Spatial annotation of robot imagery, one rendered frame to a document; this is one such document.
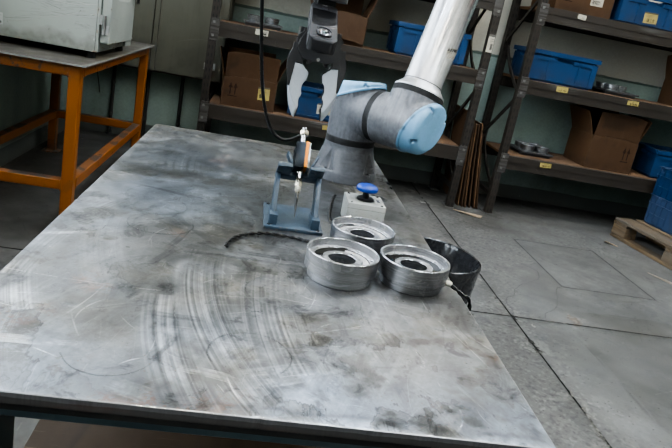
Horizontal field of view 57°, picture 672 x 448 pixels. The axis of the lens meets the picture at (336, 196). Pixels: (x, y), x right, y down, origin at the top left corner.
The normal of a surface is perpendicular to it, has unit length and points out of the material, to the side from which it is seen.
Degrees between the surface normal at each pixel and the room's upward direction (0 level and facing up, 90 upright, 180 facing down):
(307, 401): 0
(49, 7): 90
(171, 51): 90
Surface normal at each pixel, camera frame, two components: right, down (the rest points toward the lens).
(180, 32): 0.09, 0.29
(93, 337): 0.18, -0.94
